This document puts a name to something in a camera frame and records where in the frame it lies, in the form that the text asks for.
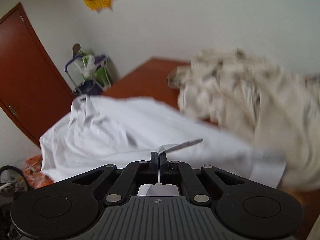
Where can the white shirt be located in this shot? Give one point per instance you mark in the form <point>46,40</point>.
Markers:
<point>112,135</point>

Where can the green bag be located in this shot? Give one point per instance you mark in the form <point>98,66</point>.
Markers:
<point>102,76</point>

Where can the white plastic bag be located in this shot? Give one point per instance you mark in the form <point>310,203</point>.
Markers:
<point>88,67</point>

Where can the beige satin garment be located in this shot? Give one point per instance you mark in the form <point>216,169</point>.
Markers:
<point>250,100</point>

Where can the brown wooden door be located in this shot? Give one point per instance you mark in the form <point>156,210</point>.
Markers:
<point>25,67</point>

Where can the bag of oranges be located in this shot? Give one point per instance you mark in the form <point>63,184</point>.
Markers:
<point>35,172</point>

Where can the purple bag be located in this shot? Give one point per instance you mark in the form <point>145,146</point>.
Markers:
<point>100,59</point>

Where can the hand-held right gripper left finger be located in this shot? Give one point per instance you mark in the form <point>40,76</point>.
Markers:
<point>153,166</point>

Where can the round brown fan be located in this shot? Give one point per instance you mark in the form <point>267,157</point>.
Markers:
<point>76,48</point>

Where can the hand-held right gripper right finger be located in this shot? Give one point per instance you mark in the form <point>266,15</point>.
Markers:
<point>163,166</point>

